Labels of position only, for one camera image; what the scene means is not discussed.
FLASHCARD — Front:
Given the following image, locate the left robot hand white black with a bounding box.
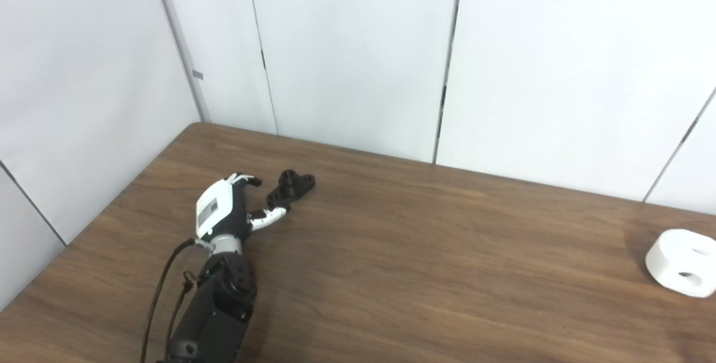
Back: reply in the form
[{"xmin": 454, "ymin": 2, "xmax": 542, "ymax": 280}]
[{"xmin": 195, "ymin": 173, "xmax": 289, "ymax": 242}]

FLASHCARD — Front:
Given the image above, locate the black flanged holder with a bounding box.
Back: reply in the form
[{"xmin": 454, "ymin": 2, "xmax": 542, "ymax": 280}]
[{"xmin": 266, "ymin": 169, "xmax": 315, "ymax": 210}]

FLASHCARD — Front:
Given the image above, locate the round white piece with holes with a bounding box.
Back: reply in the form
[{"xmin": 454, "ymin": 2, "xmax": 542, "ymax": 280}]
[{"xmin": 645, "ymin": 229, "xmax": 716, "ymax": 298}]

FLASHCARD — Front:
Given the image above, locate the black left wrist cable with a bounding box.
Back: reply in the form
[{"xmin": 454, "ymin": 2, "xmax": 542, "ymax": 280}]
[{"xmin": 140, "ymin": 238, "xmax": 197, "ymax": 363}]

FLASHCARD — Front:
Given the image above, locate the thin brown wire bundle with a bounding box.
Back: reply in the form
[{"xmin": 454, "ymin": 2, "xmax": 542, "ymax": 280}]
[{"xmin": 168, "ymin": 272, "xmax": 199, "ymax": 347}]

